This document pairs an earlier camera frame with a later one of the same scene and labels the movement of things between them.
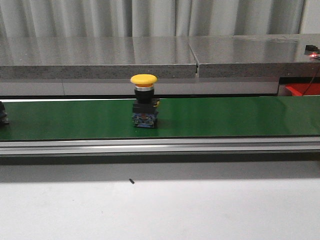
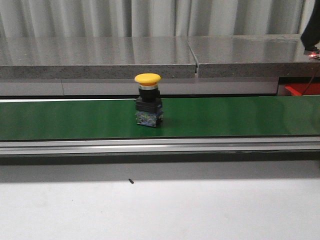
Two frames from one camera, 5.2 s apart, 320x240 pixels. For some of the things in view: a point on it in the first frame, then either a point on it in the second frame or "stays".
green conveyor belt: [178, 118] stays
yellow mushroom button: [4, 121] → [149, 105]
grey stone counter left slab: [94, 57] stays
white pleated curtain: [20, 18] stays
